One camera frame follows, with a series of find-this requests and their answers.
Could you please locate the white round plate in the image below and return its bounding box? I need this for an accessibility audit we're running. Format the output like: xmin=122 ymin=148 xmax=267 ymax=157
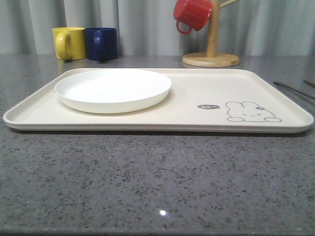
xmin=55 ymin=69 xmax=172 ymax=114

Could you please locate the silver metal fork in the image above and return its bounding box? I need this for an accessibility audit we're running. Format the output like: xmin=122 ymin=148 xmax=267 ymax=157
xmin=273 ymin=81 xmax=315 ymax=100

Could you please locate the silver metal chopstick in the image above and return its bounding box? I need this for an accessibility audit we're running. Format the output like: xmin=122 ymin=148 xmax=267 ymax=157
xmin=303 ymin=80 xmax=315 ymax=88

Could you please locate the cream rabbit serving tray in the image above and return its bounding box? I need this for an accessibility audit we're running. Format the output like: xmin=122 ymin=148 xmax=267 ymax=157
xmin=3 ymin=68 xmax=314 ymax=133

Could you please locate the wooden mug tree stand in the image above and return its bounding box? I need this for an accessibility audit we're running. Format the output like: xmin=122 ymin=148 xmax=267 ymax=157
xmin=182 ymin=0 xmax=240 ymax=68

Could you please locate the grey curtain backdrop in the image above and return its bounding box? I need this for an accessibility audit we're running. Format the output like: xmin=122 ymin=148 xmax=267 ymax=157
xmin=0 ymin=0 xmax=315 ymax=56

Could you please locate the dark blue mug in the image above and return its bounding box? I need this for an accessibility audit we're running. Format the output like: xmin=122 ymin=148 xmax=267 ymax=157
xmin=84 ymin=28 xmax=118 ymax=61

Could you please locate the red ribbed mug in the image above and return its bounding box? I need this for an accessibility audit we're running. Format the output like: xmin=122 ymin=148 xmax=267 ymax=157
xmin=173 ymin=0 xmax=213 ymax=34

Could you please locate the yellow mug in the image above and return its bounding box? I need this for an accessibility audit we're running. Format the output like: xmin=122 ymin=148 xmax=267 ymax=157
xmin=52 ymin=27 xmax=86 ymax=61

